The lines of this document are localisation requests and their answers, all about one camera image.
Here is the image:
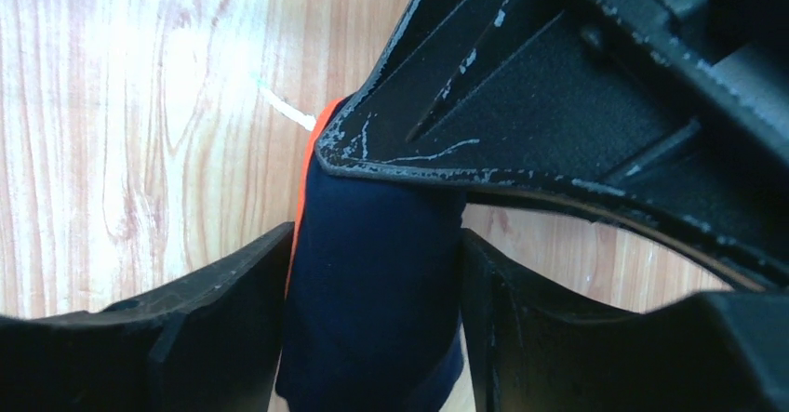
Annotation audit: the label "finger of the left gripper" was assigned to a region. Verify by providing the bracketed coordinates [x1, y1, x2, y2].
[316, 0, 788, 289]

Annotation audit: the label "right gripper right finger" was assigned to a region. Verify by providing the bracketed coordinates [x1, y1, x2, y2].
[461, 231, 788, 411]

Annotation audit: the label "navy orange boxer briefs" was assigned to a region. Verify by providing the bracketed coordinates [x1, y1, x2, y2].
[275, 96, 466, 412]

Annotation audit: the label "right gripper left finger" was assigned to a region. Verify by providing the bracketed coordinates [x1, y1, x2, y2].
[1, 222, 293, 411]

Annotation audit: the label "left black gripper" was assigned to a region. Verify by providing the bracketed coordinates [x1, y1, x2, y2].
[566, 0, 788, 163]

